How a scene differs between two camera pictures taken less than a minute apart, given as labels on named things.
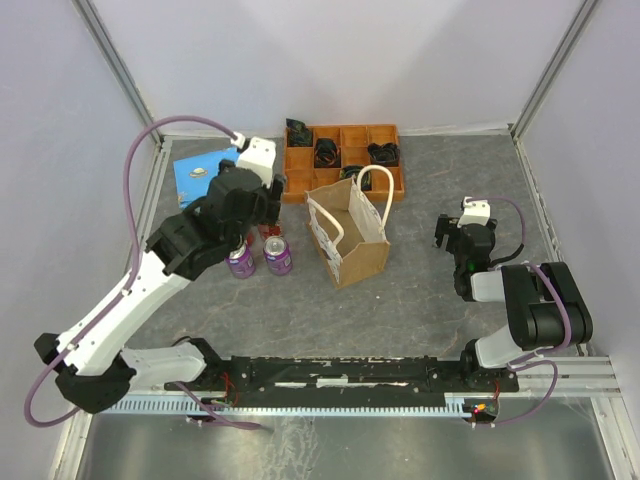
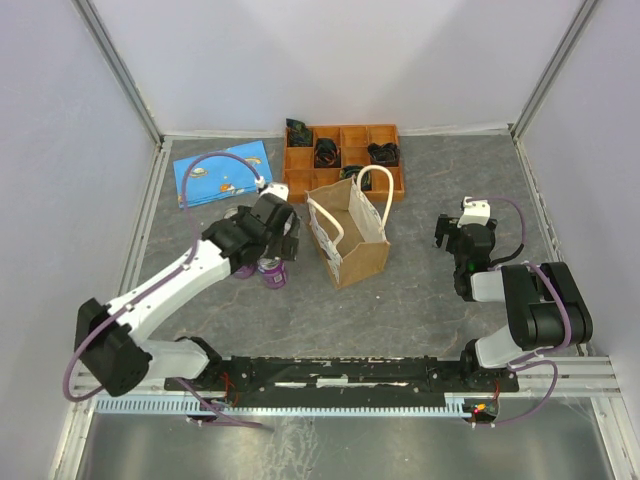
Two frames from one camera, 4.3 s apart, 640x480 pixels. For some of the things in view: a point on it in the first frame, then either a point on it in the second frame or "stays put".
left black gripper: x=272 y=201 -> x=286 y=247
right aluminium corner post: x=546 y=82 stays put
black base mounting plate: x=345 y=380 stays put
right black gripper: x=446 y=226 stays put
